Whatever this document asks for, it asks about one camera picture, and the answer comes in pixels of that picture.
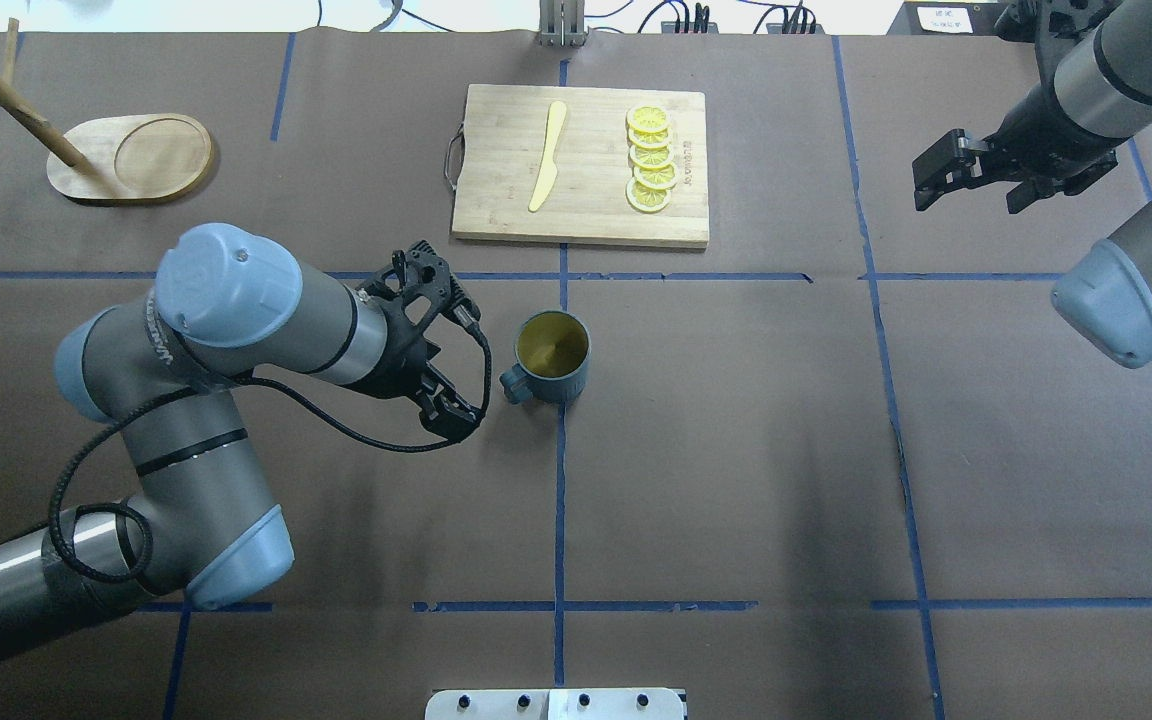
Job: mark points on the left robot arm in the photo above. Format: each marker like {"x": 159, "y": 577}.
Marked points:
{"x": 170, "y": 495}

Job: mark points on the wooden cup storage rack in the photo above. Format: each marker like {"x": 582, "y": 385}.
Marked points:
{"x": 140, "y": 159}

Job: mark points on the aluminium frame post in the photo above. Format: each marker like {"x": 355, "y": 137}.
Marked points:
{"x": 562, "y": 23}

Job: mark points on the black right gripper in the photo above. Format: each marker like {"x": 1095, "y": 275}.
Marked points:
{"x": 1034, "y": 133}

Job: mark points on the yellow plastic knife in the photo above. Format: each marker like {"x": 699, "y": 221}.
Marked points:
{"x": 548, "y": 169}

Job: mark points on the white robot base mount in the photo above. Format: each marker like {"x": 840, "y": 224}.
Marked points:
{"x": 558, "y": 703}

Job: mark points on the bamboo cutting board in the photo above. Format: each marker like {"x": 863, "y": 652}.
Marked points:
{"x": 503, "y": 130}

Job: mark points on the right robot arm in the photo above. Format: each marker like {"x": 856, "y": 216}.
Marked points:
{"x": 1094, "y": 93}

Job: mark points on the dark teal mug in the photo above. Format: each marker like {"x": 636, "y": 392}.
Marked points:
{"x": 553, "y": 357}

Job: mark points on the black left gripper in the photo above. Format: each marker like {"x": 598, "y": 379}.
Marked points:
{"x": 402, "y": 368}

